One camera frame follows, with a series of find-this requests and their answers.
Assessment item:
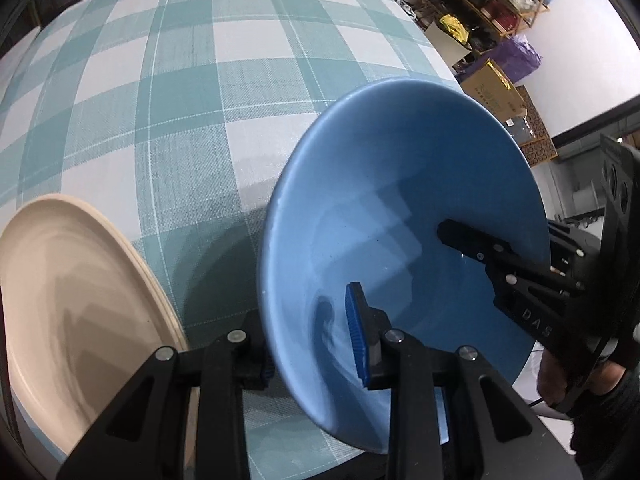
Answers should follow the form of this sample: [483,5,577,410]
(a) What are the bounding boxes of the light blue bowl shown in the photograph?
[257,78,550,456]

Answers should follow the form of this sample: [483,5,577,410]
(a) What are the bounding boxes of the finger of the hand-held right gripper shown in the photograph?
[437,219,585,297]
[546,217,603,281]

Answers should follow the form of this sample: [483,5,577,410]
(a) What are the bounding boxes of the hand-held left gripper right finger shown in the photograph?
[345,282,583,480]

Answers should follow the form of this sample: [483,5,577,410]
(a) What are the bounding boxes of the purple plastic bag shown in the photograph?
[492,35,543,83]

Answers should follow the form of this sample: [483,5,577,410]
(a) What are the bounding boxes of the teal checkered tablecloth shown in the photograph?
[0,0,463,480]

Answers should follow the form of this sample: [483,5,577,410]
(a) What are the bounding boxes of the person's right forearm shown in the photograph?
[570,370,640,480]

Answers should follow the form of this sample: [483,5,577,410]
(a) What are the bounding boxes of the person's right hand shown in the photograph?
[537,345,640,418]

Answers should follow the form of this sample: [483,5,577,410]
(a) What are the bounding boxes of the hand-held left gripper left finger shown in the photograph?
[56,310,275,480]

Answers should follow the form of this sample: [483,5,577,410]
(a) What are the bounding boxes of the brown cardboard box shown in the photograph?
[459,58,528,126]

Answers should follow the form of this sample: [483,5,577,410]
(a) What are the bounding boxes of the yellow bag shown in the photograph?
[437,14,471,46]

